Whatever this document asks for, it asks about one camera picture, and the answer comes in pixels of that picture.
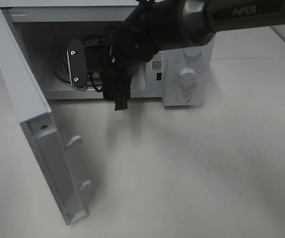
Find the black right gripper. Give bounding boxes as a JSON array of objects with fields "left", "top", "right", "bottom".
[{"left": 101, "top": 37, "right": 141, "bottom": 111}]

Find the round white door button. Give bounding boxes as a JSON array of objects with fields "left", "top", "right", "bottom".
[{"left": 176, "top": 91, "right": 192, "bottom": 103}]

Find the white microwave knob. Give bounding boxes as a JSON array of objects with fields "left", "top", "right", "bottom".
[
  {"left": 183, "top": 47, "right": 202, "bottom": 58},
  {"left": 178, "top": 68, "right": 197, "bottom": 86}
]

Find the white microwave door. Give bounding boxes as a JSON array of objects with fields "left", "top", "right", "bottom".
[{"left": 0, "top": 10, "right": 91, "bottom": 225}]

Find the pink round plate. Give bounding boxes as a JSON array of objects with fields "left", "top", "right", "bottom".
[{"left": 64, "top": 51, "right": 102, "bottom": 88}]

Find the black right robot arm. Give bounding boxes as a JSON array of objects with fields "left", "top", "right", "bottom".
[{"left": 101, "top": 0, "right": 285, "bottom": 111}]

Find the white warning label sticker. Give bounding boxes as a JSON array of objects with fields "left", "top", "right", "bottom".
[{"left": 150, "top": 52, "right": 163, "bottom": 72}]

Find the glass microwave turntable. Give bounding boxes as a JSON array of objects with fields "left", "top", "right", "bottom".
[{"left": 50, "top": 50, "right": 103, "bottom": 90}]

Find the white microwave oven body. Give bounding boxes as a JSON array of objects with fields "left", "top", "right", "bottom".
[{"left": 0, "top": 0, "right": 214, "bottom": 106}]

